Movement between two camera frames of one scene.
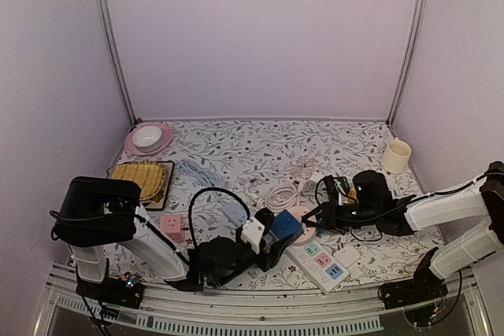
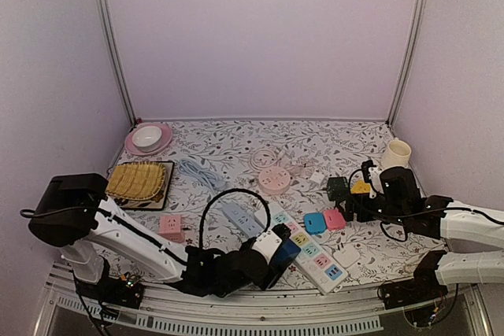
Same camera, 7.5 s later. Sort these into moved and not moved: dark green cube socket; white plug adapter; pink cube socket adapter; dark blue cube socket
Moved: dark blue cube socket
Not moved: dark green cube socket; pink cube socket adapter; white plug adapter
